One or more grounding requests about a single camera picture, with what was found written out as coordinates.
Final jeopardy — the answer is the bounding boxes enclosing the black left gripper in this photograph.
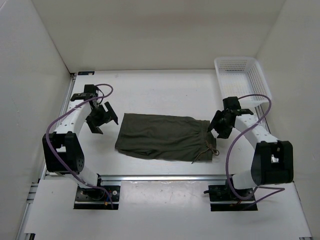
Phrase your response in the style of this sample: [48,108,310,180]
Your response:
[85,101,117,135]

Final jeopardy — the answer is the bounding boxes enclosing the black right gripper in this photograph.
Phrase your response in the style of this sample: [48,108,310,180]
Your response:
[207,110,233,140]

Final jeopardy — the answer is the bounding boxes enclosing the olive green shorts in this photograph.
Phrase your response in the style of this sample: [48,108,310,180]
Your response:
[115,113,220,163]

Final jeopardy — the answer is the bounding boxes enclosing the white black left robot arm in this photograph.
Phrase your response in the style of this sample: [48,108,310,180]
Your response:
[42,83,118,200]

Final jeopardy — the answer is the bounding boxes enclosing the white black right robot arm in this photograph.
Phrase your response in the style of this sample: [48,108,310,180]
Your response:
[207,96,294,200]

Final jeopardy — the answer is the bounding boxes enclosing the white perforated plastic basket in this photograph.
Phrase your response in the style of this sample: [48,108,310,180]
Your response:
[214,56,272,108]

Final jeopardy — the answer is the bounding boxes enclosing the dark corner label sticker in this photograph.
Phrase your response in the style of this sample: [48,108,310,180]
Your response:
[77,71,95,76]

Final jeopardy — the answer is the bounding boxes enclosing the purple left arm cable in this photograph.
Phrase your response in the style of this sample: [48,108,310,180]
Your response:
[46,83,115,208]

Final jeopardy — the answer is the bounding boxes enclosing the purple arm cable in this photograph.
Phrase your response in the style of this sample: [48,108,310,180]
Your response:
[225,93,285,209]
[46,83,115,208]

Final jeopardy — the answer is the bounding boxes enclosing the aluminium right side rail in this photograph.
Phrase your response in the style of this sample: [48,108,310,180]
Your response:
[254,105,271,133]

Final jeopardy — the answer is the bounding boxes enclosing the aluminium rail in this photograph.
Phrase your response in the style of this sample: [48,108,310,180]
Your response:
[254,105,271,133]
[101,174,227,182]
[15,73,78,240]

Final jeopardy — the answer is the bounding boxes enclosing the aluminium front rail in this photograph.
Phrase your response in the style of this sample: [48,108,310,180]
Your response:
[101,174,227,182]

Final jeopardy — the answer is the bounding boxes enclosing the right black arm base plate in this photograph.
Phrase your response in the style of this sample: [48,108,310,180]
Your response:
[203,185,258,212]

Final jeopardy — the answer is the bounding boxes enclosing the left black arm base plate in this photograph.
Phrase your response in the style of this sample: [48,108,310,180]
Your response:
[73,185,121,210]

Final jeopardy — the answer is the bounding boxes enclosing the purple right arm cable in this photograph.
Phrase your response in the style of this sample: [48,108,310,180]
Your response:
[225,93,285,209]

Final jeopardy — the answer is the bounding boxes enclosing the aluminium left side rail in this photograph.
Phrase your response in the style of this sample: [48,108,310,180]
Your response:
[15,73,78,240]

